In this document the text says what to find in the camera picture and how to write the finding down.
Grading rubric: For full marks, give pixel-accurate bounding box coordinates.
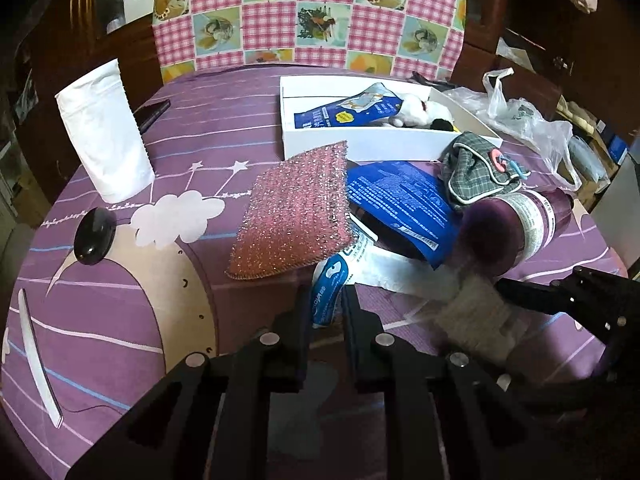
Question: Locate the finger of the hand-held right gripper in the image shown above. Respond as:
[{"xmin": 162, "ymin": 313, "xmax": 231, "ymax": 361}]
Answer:
[
  {"xmin": 495, "ymin": 277, "xmax": 576, "ymax": 316},
  {"xmin": 500, "ymin": 367, "xmax": 608, "ymax": 413}
]

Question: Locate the white and blue mask packet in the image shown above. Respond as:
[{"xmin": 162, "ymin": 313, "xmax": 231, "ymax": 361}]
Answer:
[{"xmin": 310, "ymin": 230, "xmax": 451, "ymax": 328}]

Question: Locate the white shallow cardboard box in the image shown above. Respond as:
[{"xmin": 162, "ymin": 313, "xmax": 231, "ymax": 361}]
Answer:
[{"xmin": 279, "ymin": 75, "xmax": 503, "ymax": 161}]

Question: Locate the white carton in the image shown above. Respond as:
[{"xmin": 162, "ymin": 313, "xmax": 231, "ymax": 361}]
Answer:
[{"xmin": 122, "ymin": 0, "xmax": 156, "ymax": 23}]

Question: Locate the dark blue packet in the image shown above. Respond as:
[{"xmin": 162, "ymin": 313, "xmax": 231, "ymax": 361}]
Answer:
[{"xmin": 345, "ymin": 160, "xmax": 458, "ymax": 268}]

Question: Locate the black oval object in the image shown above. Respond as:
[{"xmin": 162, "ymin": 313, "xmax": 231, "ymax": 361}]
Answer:
[{"xmin": 73, "ymin": 208, "xmax": 117, "ymax": 266}]

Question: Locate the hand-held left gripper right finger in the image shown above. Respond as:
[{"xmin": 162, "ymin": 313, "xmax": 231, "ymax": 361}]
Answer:
[{"xmin": 342, "ymin": 285, "xmax": 566, "ymax": 480}]

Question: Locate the stack of cardboard boxes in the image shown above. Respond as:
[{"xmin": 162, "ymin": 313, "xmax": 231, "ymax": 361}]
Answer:
[{"xmin": 555, "ymin": 100, "xmax": 631, "ymax": 196}]

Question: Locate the clear plastic bag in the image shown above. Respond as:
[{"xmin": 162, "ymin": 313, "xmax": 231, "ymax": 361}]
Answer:
[{"xmin": 445, "ymin": 67, "xmax": 583, "ymax": 191}]

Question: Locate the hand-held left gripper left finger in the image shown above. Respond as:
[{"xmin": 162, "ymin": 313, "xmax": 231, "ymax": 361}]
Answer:
[{"xmin": 65, "ymin": 282, "xmax": 313, "ymax": 480}]

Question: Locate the dark strap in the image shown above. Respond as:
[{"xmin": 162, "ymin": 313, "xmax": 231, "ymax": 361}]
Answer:
[{"xmin": 410, "ymin": 71, "xmax": 451, "ymax": 86}]

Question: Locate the grey plaid pouch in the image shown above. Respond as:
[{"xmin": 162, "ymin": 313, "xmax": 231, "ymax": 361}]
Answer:
[{"xmin": 440, "ymin": 131, "xmax": 526, "ymax": 211}]

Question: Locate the white and black plush toy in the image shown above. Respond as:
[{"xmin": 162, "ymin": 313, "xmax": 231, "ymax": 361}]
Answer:
[{"xmin": 390, "ymin": 94, "xmax": 461, "ymax": 133}]

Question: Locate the black phone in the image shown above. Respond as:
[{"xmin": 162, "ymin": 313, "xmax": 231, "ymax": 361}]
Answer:
[{"xmin": 134, "ymin": 100, "xmax": 171, "ymax": 133}]

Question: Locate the pink sparkly scouring pad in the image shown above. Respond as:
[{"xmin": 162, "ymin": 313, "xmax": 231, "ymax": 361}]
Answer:
[{"xmin": 225, "ymin": 140, "xmax": 353, "ymax": 281}]

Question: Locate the pale blurred soft pad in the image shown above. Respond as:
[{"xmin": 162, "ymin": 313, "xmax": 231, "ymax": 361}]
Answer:
[{"xmin": 440, "ymin": 275, "xmax": 526, "ymax": 361}]

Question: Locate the dark wooden glass cabinet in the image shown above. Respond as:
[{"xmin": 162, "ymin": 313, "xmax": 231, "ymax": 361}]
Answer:
[{"xmin": 15, "ymin": 0, "xmax": 163, "ymax": 196}]

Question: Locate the pink checkered printed quilt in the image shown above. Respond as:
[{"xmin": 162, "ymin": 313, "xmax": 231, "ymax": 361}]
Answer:
[{"xmin": 152, "ymin": 0, "xmax": 468, "ymax": 86}]

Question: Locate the blue cartoon print packet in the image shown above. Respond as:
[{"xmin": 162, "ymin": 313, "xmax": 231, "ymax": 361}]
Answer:
[{"xmin": 294, "ymin": 82, "xmax": 403, "ymax": 131}]

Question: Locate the purple bottle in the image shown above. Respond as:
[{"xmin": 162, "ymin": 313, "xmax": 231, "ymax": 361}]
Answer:
[{"xmin": 450, "ymin": 187, "xmax": 573, "ymax": 278}]

